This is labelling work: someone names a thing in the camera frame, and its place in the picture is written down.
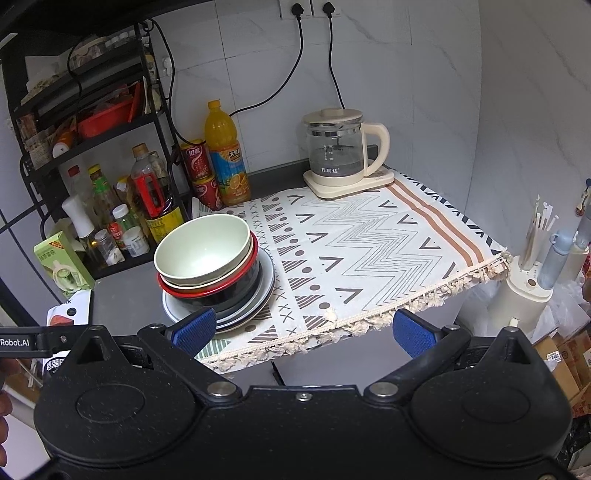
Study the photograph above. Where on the white utensil holder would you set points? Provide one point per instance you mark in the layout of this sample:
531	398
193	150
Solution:
512	300

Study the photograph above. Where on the white plate with blue print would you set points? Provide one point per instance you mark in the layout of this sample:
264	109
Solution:
265	300

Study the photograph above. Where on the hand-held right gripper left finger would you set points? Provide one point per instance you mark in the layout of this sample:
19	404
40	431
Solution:
196	330

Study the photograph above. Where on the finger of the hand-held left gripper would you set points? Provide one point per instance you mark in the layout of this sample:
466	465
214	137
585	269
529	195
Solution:
55	339

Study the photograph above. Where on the orange juice bottle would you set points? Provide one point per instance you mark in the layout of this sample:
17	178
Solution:
226	166

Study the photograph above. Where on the white plastic bottle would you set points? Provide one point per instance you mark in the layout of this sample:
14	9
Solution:
78	217

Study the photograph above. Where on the small clear jar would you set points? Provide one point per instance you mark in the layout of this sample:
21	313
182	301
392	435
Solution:
107	249

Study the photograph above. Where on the pale green bowl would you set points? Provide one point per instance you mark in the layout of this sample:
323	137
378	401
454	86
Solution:
233	279
198	249

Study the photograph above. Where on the small white jar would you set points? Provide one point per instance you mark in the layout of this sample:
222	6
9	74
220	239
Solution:
136	244

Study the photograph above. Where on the white snack package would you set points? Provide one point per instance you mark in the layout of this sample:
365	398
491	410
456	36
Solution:
69	309

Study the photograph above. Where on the white wall socket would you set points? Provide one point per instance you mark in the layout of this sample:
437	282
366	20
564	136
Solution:
286	11
316	11

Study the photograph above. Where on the clear bottle red cap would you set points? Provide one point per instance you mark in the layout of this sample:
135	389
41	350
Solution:
78	184

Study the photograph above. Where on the patterned tasselled table mat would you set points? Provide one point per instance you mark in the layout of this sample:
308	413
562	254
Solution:
369	240

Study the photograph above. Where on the red drink can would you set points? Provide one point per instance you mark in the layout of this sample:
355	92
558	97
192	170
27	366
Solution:
196	161
207	194

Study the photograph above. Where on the cream white bottle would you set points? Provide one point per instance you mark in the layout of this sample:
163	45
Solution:
577	263

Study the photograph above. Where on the small bottle white cap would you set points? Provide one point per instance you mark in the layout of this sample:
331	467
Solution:
121	228

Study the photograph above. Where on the black metal rack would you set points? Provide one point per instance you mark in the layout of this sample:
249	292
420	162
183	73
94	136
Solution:
124	266

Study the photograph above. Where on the blue bottle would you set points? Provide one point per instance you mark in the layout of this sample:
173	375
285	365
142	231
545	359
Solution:
554	263

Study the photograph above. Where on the bundle of chopsticks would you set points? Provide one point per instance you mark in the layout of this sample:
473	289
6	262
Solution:
535	235

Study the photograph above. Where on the green label bottle yellow cap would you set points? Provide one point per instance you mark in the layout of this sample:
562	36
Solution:
104	194

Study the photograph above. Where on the red and black bowl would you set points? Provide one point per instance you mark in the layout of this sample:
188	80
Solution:
221	301

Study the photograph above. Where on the green cardboard box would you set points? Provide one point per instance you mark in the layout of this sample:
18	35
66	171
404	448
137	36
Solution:
60	263

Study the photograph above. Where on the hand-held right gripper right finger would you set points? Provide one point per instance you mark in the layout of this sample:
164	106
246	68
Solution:
413	334

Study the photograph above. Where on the red plastic basket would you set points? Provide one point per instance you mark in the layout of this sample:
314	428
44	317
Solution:
101	120

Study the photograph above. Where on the person's left hand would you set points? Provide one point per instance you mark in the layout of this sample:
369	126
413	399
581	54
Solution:
3	424

